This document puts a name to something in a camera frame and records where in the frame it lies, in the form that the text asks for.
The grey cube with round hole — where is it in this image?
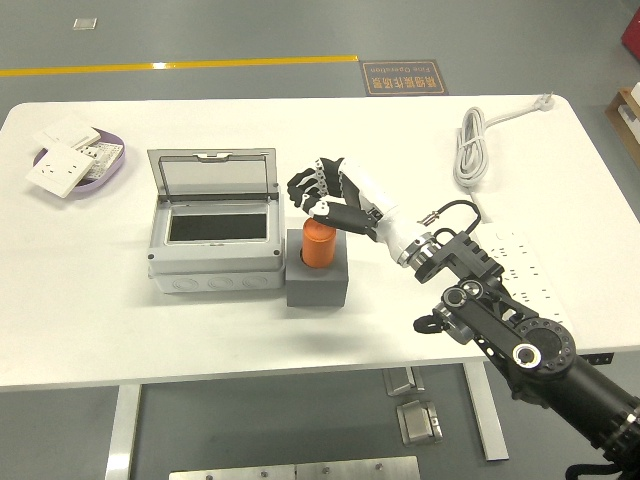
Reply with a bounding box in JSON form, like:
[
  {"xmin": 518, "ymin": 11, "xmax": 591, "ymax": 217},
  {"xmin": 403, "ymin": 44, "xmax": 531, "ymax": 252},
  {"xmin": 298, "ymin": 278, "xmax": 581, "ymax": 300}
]
[{"xmin": 284, "ymin": 228, "xmax": 350, "ymax": 308}]

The white coiled power cord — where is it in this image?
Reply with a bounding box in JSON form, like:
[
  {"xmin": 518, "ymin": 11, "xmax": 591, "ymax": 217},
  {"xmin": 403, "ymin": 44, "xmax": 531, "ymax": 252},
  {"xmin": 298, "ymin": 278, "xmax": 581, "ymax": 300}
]
[{"xmin": 453, "ymin": 91, "xmax": 557, "ymax": 224}]

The orange cylinder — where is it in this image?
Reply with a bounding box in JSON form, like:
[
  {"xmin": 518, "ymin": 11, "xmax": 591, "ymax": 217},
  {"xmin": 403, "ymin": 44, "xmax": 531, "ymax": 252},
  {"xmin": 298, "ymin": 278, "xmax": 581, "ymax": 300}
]
[{"xmin": 301, "ymin": 218, "xmax": 337, "ymax": 269}]

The red box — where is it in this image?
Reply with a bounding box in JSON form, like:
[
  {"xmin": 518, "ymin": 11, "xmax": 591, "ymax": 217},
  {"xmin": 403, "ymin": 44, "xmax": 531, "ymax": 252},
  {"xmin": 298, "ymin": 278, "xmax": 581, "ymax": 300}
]
[{"xmin": 621, "ymin": 9, "xmax": 640, "ymax": 56}]

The grey junction box clear lid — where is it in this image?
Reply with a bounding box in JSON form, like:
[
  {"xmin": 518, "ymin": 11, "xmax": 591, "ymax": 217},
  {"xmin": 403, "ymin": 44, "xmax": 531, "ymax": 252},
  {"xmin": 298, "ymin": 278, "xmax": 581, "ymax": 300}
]
[{"xmin": 146, "ymin": 147, "xmax": 287, "ymax": 295}]

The white wall switch panel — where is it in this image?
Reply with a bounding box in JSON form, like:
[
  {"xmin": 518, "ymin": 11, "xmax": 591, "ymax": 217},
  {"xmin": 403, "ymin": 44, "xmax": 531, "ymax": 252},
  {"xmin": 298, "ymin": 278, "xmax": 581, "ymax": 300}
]
[{"xmin": 32, "ymin": 121, "xmax": 101, "ymax": 151}]

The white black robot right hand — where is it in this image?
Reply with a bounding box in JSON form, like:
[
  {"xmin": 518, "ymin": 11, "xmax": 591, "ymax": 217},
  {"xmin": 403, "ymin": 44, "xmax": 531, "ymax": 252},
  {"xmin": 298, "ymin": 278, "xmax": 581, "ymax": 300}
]
[{"xmin": 286, "ymin": 156, "xmax": 426, "ymax": 264}]

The white five-hole wall socket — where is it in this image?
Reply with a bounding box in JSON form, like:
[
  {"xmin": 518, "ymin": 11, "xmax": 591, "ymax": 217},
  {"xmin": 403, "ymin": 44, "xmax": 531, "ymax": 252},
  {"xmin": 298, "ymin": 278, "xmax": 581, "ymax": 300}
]
[{"xmin": 25, "ymin": 143, "xmax": 99, "ymax": 199}]

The hinged metal floor socket box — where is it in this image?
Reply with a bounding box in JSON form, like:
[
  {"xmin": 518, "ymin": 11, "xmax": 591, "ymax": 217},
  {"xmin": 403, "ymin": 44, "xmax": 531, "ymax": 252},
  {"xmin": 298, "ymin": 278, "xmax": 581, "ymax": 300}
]
[{"xmin": 396, "ymin": 399, "xmax": 445, "ymax": 446}]

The wooden crate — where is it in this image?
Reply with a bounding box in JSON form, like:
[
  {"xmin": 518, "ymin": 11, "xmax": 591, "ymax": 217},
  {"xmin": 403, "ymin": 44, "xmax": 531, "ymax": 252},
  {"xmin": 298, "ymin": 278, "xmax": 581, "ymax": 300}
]
[{"xmin": 604, "ymin": 82, "xmax": 640, "ymax": 156}]

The large steel floor plate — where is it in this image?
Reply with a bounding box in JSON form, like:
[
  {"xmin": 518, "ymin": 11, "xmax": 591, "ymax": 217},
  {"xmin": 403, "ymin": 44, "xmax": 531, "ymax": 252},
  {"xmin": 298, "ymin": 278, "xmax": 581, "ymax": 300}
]
[{"xmin": 168, "ymin": 455, "xmax": 421, "ymax": 480}]

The white multi-hole socket panel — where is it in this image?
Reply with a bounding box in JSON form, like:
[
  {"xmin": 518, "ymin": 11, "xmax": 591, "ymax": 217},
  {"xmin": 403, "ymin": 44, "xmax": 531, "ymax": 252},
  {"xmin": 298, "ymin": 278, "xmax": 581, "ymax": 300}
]
[{"xmin": 74, "ymin": 141, "xmax": 123, "ymax": 182}]

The white table right leg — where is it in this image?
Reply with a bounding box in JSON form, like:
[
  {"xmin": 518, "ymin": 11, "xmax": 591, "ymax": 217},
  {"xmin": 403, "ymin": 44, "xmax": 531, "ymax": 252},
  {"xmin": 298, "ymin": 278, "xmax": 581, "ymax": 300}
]
[{"xmin": 462, "ymin": 362, "xmax": 510, "ymax": 462}]

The metal floor bracket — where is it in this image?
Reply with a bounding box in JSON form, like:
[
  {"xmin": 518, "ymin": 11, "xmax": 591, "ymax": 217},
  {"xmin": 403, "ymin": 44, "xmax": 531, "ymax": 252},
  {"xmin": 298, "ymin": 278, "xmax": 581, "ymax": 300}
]
[{"xmin": 382, "ymin": 367, "xmax": 425, "ymax": 398}]

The white power strip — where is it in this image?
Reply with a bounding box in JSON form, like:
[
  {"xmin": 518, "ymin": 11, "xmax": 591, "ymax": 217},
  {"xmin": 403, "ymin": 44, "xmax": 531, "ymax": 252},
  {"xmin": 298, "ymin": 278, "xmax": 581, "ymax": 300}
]
[{"xmin": 472, "ymin": 227, "xmax": 569, "ymax": 325}]

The white table left leg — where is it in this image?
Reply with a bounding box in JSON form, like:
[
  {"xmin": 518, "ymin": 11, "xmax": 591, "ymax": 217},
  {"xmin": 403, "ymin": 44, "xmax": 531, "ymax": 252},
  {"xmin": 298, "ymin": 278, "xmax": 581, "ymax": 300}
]
[{"xmin": 104, "ymin": 384, "xmax": 143, "ymax": 480}]

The white table leg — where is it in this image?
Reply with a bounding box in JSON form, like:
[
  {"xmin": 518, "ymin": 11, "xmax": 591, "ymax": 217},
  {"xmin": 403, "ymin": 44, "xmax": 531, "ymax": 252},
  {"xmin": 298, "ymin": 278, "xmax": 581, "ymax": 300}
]
[
  {"xmin": 462, "ymin": 362, "xmax": 510, "ymax": 462},
  {"xmin": 104, "ymin": 384, "xmax": 143, "ymax": 480}
]

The purple tray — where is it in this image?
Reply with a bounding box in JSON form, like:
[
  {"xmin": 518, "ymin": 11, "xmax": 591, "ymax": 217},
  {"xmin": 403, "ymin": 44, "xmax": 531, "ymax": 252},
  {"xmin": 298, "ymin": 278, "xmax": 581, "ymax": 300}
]
[{"xmin": 32, "ymin": 128, "xmax": 127, "ymax": 201}]

